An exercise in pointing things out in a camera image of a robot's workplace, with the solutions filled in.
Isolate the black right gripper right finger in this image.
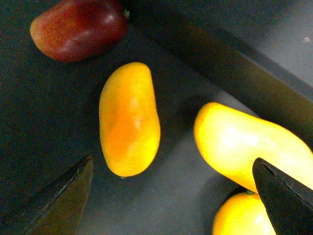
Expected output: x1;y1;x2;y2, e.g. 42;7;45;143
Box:
252;158;313;235

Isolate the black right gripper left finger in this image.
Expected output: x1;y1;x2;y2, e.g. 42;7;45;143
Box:
0;156;93;235

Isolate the orange yellow mango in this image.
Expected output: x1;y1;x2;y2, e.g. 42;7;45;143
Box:
99;62;161;178

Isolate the dark red mango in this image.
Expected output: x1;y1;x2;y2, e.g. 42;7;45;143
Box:
30;0;129;63

